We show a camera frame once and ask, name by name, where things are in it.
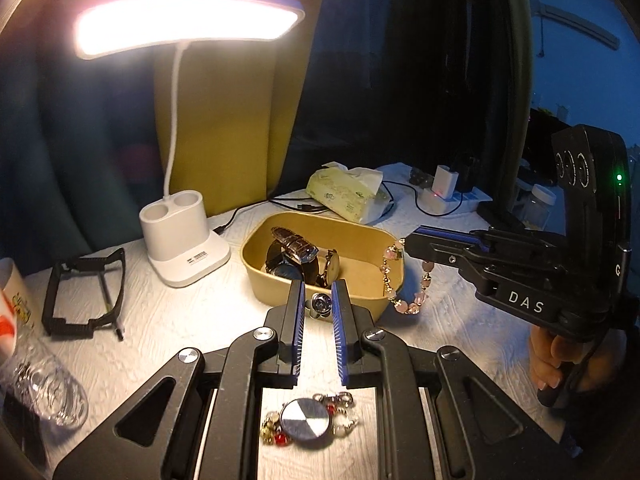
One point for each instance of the black frame eyeglasses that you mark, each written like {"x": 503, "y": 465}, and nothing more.
{"x": 82, "y": 320}

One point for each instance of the white power strip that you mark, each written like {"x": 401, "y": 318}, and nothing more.
{"x": 450, "y": 205}

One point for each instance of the yellow-green tissue pack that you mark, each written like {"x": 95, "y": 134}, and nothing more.
{"x": 345, "y": 192}

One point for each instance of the dark flat object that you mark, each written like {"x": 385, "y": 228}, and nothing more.
{"x": 20, "y": 430}

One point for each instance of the clear jar with white lid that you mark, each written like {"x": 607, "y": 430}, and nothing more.
{"x": 541, "y": 205}

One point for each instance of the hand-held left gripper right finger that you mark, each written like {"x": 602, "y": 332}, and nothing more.
{"x": 340, "y": 330}

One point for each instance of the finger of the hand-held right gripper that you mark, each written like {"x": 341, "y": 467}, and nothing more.
{"x": 445, "y": 233}
{"x": 435, "y": 255}

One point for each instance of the dark curved frame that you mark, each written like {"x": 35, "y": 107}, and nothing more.
{"x": 510, "y": 85}

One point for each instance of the black charger plug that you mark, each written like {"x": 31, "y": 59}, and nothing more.
{"x": 467, "y": 172}

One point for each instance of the white desk lamp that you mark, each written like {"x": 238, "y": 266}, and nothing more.
{"x": 185, "y": 245}

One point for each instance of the clear plastic bottle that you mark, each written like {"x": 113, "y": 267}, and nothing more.
{"x": 47, "y": 390}

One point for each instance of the person's right hand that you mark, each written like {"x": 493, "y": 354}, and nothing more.
{"x": 546, "y": 360}

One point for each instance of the beige oval storage box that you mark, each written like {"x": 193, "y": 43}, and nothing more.
{"x": 360, "y": 250}

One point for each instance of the white charger plug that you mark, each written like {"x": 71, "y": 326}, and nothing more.
{"x": 445, "y": 180}

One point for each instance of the gold case wristwatch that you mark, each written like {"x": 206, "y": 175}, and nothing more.
{"x": 331, "y": 265}

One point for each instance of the white printed mug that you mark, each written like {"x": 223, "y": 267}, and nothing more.
{"x": 12, "y": 310}

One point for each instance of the yellow chair back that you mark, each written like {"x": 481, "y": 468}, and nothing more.
{"x": 220, "y": 110}

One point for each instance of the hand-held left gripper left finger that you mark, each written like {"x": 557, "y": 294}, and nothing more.
{"x": 298, "y": 320}

